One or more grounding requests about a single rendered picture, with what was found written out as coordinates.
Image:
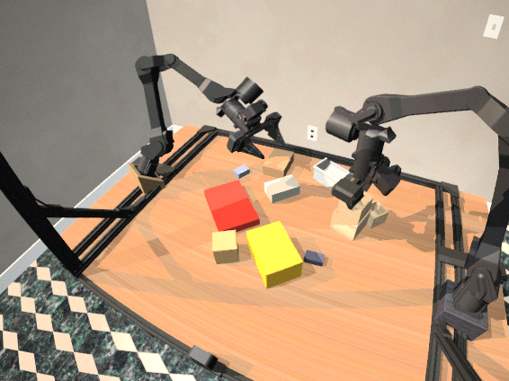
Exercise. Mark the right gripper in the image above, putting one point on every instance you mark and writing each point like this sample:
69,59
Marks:
352,192

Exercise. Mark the red flat slab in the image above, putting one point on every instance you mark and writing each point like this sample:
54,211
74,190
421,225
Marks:
231,208

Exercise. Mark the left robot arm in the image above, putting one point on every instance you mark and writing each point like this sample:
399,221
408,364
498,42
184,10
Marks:
161,141

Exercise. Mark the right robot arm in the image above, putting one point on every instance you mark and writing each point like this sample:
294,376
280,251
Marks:
483,260

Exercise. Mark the yellow block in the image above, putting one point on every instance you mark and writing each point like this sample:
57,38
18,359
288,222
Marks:
274,254

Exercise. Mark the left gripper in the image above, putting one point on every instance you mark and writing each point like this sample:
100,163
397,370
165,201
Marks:
245,145

